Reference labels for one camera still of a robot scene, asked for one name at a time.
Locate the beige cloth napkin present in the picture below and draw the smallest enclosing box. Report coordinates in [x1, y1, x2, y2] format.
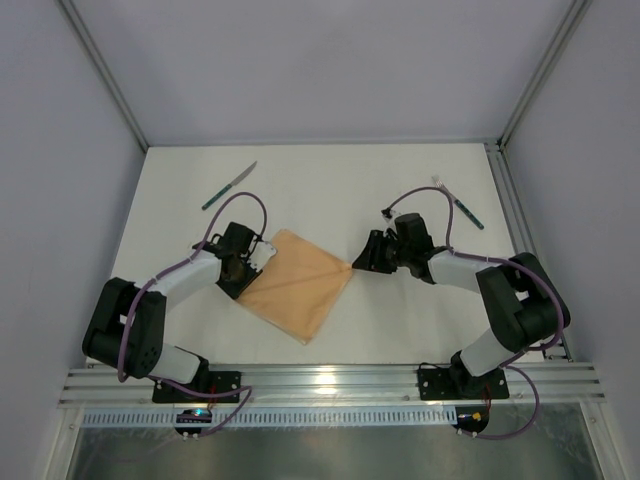
[238, 229, 352, 345]

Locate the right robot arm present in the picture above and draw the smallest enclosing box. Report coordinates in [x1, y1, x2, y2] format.
[352, 209, 571, 399]

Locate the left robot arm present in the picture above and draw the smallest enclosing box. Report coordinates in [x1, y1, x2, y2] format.
[82, 222, 277, 398]

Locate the left controller board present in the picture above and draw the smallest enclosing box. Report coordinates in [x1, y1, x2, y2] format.
[174, 408, 213, 441]

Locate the controller board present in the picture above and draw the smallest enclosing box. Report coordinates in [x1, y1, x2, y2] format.
[174, 408, 213, 441]
[453, 408, 490, 436]

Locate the right controller board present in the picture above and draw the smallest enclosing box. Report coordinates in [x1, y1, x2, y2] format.
[453, 408, 490, 436]

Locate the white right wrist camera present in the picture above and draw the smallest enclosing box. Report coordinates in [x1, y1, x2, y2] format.
[381, 208, 400, 228]

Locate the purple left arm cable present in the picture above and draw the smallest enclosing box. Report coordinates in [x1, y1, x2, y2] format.
[117, 191, 269, 464]

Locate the green handled fork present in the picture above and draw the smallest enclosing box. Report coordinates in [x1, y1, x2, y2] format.
[432, 175, 485, 230]

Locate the green handled knife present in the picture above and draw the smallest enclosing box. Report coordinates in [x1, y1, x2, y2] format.
[201, 161, 257, 211]

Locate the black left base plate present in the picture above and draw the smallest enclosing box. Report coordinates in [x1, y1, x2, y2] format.
[152, 370, 242, 404]

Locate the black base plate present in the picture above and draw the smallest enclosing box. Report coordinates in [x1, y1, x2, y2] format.
[152, 370, 242, 404]
[416, 364, 510, 401]

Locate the aluminium frame rail right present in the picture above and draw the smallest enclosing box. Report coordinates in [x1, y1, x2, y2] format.
[482, 141, 574, 361]

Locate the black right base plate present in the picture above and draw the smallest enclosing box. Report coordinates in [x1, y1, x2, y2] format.
[416, 364, 510, 401]

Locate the slotted cable duct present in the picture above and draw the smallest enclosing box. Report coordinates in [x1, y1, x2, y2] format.
[81, 405, 456, 428]

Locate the front aluminium rail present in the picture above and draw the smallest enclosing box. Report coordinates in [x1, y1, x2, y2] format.
[58, 362, 605, 408]

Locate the left rear aluminium post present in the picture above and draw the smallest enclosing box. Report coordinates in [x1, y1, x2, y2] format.
[54, 0, 150, 153]

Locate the aluminium post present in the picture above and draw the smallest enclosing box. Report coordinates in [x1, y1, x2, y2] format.
[497, 0, 593, 151]
[54, 0, 150, 153]

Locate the right rear aluminium post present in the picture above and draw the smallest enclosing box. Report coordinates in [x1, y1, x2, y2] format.
[497, 0, 593, 151]

